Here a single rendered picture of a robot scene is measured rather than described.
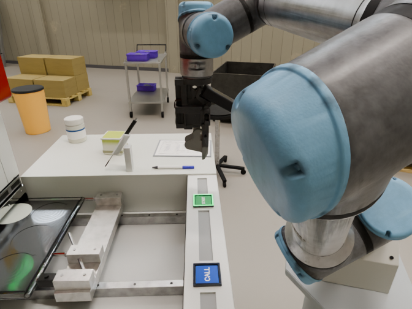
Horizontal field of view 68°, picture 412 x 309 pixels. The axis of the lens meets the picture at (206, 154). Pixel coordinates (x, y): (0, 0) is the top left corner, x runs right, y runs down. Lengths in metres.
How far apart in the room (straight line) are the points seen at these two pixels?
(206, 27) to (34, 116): 3.84
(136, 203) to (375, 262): 0.71
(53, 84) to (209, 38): 4.98
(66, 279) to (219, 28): 0.61
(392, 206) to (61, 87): 5.12
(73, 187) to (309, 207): 0.93
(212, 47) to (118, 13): 7.67
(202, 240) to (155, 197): 0.35
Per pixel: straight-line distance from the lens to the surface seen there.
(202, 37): 0.55
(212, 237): 0.75
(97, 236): 0.92
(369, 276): 0.89
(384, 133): 0.22
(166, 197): 1.04
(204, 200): 0.86
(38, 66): 6.02
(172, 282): 0.80
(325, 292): 0.87
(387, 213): 0.63
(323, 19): 0.41
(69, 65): 5.65
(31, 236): 0.96
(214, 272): 0.66
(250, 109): 0.22
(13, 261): 0.90
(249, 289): 1.91
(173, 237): 0.96
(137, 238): 0.98
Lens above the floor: 1.45
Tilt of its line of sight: 26 degrees down
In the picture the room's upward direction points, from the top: straight up
